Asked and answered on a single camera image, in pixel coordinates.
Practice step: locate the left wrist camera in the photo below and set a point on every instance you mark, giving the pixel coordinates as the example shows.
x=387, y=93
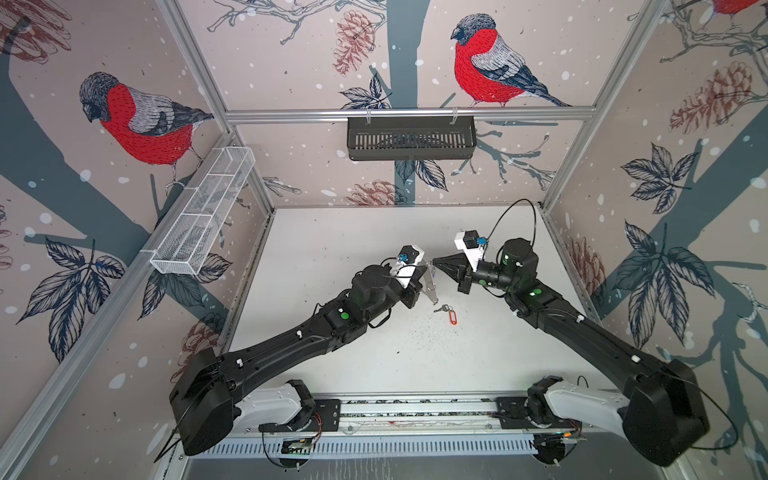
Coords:
x=409, y=258

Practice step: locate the black hanging wire basket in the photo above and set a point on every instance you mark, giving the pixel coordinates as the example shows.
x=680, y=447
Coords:
x=411, y=138

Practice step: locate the silver metal carabiner keyring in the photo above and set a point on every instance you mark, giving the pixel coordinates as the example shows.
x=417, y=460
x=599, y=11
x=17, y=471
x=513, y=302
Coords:
x=429, y=283

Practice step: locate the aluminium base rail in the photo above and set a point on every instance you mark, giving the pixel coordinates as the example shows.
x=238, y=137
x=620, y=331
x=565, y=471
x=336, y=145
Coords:
x=362, y=428

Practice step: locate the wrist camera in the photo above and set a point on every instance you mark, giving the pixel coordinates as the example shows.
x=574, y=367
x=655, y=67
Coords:
x=409, y=258
x=472, y=245

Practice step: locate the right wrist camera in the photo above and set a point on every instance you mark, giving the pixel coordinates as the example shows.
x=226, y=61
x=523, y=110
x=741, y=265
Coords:
x=472, y=245

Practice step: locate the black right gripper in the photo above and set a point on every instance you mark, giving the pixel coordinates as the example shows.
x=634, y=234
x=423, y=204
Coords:
x=458, y=263

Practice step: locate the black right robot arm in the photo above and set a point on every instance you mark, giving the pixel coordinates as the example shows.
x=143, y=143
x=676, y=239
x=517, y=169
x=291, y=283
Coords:
x=657, y=407

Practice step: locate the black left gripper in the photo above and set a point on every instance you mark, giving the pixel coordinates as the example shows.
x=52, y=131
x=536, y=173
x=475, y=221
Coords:
x=413, y=288

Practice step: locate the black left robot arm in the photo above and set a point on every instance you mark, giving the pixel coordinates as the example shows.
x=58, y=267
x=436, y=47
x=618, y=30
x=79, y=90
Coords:
x=205, y=398

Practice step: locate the horizontal aluminium frame bar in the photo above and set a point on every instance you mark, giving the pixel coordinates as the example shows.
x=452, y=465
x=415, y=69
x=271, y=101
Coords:
x=303, y=116

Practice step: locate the white mesh wire shelf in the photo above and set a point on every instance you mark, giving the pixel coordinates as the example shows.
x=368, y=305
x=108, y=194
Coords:
x=193, y=233

